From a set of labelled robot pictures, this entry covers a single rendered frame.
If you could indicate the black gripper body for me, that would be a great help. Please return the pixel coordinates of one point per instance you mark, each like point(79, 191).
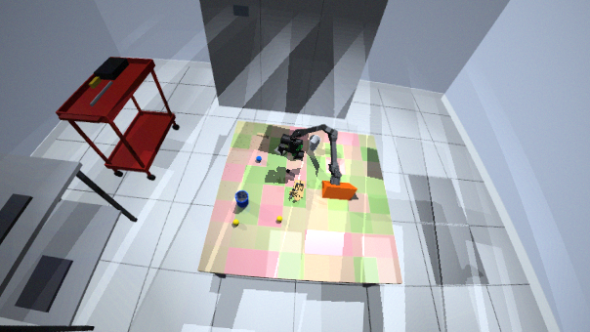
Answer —
point(292, 150)

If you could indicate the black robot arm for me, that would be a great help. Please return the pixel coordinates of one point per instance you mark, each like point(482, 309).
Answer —
point(333, 167)

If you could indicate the blue cup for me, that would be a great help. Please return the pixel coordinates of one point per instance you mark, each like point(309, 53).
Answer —
point(242, 199)

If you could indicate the wooden toy catapult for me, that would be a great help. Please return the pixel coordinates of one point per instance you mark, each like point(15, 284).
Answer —
point(298, 190)

